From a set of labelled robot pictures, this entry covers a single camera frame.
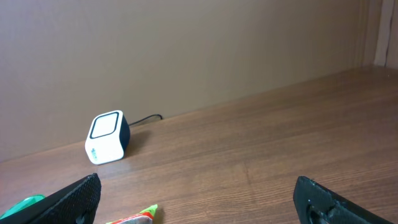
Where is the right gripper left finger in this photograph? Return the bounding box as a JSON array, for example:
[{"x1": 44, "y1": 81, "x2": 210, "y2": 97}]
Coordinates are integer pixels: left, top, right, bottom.
[{"x1": 1, "y1": 173, "x2": 101, "y2": 224}]

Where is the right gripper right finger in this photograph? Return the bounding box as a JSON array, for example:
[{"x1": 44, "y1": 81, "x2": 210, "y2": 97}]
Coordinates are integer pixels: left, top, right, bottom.
[{"x1": 293, "y1": 176, "x2": 392, "y2": 224}]

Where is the green snack bag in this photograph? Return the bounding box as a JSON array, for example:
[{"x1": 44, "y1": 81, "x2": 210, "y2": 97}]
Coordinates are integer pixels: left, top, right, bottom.
[{"x1": 107, "y1": 204, "x2": 158, "y2": 224}]

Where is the white barcode scanner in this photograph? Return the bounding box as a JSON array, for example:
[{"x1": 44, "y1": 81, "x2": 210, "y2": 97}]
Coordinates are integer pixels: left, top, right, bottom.
[{"x1": 85, "y1": 110, "x2": 131, "y2": 165}]

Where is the green lid jar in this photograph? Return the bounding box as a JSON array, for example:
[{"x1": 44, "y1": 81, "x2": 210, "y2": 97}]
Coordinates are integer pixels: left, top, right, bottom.
[{"x1": 1, "y1": 194, "x2": 45, "y2": 219}]

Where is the black scanner cable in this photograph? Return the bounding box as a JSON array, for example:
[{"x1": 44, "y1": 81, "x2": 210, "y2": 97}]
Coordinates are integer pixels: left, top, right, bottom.
[{"x1": 128, "y1": 113, "x2": 164, "y2": 127}]

